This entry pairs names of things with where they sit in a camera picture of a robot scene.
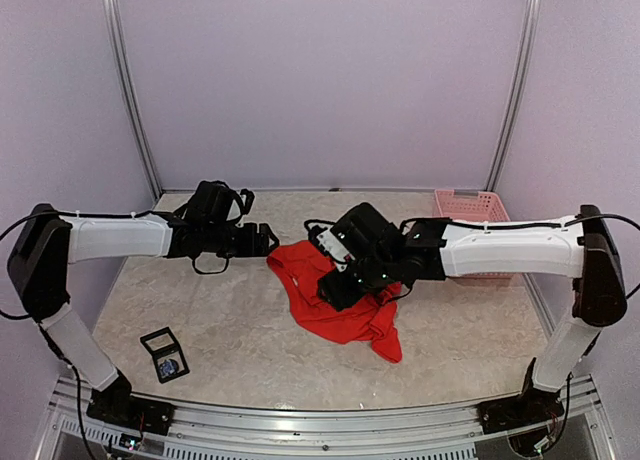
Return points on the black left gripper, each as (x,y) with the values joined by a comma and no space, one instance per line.
(249,248)

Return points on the right aluminium frame post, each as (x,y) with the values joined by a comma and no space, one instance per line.
(516,93)

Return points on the left aluminium frame post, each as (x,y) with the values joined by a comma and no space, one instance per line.
(131,103)

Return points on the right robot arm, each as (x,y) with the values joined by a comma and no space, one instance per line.
(370,253)

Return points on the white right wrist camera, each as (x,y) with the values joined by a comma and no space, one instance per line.
(330,246)

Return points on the black open brooch box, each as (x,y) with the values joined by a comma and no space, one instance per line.
(161,345)

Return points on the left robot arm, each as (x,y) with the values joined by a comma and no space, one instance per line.
(211,221)

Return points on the front aluminium rail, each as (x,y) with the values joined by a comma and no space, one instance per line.
(207,431)

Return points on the pink plastic basket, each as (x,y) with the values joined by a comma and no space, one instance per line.
(469,206)

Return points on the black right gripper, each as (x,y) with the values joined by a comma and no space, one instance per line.
(339,293)

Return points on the aluminium frame post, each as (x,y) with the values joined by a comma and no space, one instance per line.
(516,93)
(131,103)

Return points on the red t-shirt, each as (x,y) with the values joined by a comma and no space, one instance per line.
(299,267)

